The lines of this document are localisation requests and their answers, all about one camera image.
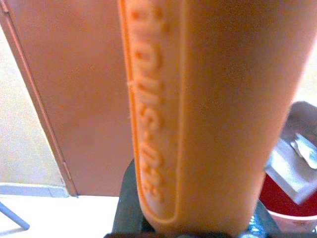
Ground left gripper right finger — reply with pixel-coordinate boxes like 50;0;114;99
247;200;279;235

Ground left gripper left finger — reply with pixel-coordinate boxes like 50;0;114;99
112;158;149;235

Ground orange broom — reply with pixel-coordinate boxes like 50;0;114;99
118;0;316;238

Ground red plastic bucket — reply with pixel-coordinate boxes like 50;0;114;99
257;170;317;225

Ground grey metal furniture leg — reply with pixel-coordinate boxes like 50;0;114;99
0;200;31;231

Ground brown wooden door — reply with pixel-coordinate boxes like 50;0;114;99
0;0;136;198

